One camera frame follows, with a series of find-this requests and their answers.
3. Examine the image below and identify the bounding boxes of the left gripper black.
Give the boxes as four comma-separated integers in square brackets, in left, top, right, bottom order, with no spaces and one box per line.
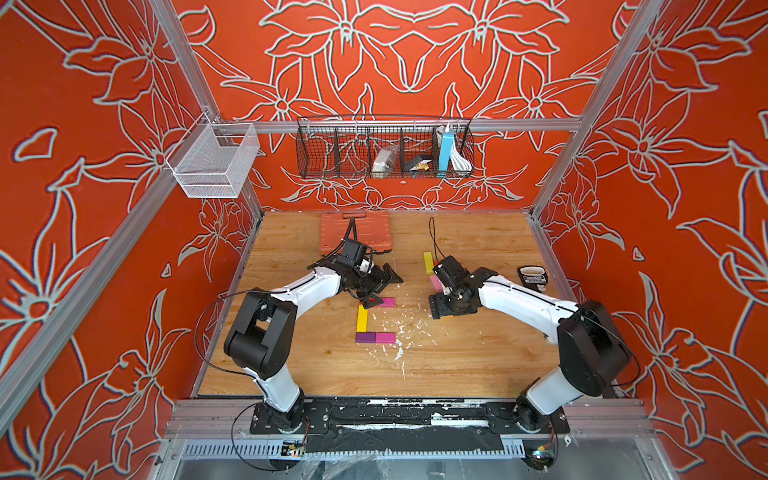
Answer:
[352,263,404,308]

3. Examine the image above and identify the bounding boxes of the small magenta block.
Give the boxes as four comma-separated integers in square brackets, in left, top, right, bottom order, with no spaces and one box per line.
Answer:
[380,297,397,308]

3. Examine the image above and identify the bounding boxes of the long yellow block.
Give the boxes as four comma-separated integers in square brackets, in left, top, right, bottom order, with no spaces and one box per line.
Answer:
[356,305,368,333]

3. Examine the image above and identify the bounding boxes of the magenta long block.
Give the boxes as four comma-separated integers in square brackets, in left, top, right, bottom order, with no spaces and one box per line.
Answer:
[375,332,397,345]

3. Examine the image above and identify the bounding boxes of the purple small block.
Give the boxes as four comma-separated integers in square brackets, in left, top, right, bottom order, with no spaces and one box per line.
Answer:
[355,332,377,344]

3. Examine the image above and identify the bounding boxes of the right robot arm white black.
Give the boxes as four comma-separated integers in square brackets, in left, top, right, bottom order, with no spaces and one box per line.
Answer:
[429,257,633,433]

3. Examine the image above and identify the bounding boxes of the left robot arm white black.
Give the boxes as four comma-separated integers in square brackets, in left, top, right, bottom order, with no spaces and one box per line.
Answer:
[223,264,404,433]

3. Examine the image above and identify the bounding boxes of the pink long block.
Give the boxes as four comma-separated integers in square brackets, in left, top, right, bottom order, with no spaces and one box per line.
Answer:
[429,275,443,292]

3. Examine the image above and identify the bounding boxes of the yellow-green block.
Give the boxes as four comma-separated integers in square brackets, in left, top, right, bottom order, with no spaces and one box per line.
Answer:
[423,251,435,275]

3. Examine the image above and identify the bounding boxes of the orange plastic tool case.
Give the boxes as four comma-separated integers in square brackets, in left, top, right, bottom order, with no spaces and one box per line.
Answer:
[319,211,393,255]

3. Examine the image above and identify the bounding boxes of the black remote-like tool strip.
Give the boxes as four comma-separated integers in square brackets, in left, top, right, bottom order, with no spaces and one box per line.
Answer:
[517,265,549,292]

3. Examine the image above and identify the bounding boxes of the grey packet in basket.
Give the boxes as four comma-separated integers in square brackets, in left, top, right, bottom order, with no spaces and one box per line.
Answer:
[371,145,398,179]

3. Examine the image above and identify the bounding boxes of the black item in basket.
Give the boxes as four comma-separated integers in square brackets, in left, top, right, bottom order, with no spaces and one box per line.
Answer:
[403,155,433,175]

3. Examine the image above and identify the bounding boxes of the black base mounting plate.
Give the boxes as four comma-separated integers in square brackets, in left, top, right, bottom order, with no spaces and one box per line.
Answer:
[250,396,570,454]

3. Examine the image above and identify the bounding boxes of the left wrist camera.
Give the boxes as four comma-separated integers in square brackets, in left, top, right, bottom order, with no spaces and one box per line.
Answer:
[336,238,368,269]

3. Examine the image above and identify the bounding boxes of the white cables in basket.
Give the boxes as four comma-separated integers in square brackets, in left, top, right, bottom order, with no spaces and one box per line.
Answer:
[451,139,474,178]

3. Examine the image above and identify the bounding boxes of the black wire wall basket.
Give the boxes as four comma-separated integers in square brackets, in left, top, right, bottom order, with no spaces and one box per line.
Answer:
[296,114,476,180]

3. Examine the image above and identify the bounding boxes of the clear plastic wall bin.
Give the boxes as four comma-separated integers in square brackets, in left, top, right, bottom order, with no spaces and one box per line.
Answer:
[168,124,261,199]

